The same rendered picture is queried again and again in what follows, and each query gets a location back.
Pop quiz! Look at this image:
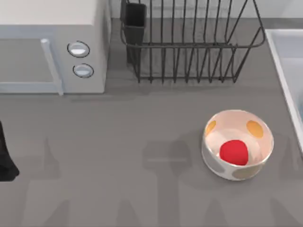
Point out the microwave knob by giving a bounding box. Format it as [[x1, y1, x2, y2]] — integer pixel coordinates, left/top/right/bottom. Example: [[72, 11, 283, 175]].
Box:
[[67, 40, 91, 58], [72, 63, 95, 79]]

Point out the white bowl with coloured dots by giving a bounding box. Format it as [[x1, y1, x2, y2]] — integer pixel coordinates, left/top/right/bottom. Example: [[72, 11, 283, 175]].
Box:
[[201, 109, 275, 181]]

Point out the black cutlery holder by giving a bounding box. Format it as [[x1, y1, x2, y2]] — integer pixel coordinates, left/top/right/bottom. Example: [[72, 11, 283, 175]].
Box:
[[120, 2, 147, 64]]

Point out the pale microwave oven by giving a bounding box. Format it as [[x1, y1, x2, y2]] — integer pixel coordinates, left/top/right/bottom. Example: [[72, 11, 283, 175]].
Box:
[[0, 0, 111, 96]]

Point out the microwave door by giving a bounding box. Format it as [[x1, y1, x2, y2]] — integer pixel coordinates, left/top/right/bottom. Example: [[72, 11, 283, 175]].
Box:
[[0, 38, 64, 94]]

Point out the white sink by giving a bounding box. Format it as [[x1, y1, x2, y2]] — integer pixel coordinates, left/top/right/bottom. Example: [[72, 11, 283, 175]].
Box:
[[264, 28, 303, 158]]

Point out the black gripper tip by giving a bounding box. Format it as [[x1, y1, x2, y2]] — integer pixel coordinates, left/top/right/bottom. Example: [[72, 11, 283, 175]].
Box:
[[0, 121, 20, 182]]

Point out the black wire dish rack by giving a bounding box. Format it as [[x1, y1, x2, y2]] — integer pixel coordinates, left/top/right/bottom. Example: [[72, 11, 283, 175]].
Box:
[[119, 0, 266, 84]]

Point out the microwave door handle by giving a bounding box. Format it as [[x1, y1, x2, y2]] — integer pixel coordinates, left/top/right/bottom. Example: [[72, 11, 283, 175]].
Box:
[[40, 38, 64, 96]]

